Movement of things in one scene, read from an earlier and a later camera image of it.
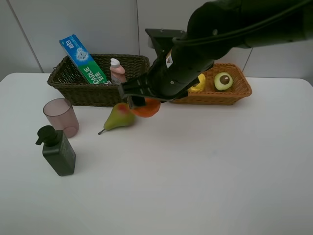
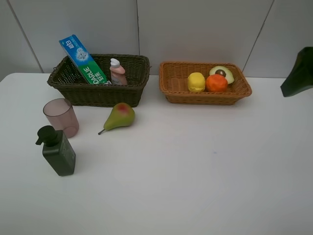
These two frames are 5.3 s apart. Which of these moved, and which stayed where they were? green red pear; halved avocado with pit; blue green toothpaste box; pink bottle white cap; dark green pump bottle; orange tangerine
Moved: halved avocado with pit; orange tangerine
Stayed: blue green toothpaste box; dark green pump bottle; green red pear; pink bottle white cap
